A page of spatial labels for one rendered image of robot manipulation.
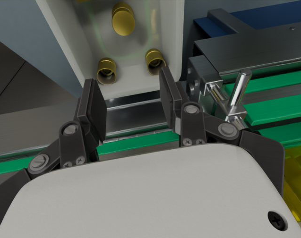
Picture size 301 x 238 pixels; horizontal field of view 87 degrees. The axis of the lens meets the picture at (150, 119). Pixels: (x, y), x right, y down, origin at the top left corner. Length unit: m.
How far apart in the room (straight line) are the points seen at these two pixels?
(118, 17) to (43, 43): 0.34
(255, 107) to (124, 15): 0.22
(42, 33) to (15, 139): 0.29
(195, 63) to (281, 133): 0.19
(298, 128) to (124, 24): 0.33
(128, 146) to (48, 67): 0.40
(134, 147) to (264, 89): 0.24
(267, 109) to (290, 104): 0.03
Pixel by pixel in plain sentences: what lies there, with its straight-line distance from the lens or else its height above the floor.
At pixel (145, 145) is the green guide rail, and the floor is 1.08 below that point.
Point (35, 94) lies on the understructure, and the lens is 0.99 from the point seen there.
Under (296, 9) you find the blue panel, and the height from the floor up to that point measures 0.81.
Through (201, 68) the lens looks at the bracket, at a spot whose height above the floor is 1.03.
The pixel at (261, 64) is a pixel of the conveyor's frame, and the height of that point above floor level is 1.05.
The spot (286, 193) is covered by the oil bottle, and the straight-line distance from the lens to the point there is 0.36.
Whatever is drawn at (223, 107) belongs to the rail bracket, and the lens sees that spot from 0.21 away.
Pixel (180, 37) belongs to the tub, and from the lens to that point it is 0.26.
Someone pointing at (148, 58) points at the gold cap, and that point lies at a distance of 0.31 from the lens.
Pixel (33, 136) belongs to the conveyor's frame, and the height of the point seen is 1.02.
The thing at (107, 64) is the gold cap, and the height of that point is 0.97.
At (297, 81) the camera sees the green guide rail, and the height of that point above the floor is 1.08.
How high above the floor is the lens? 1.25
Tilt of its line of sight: 41 degrees down
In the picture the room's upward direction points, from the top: 169 degrees clockwise
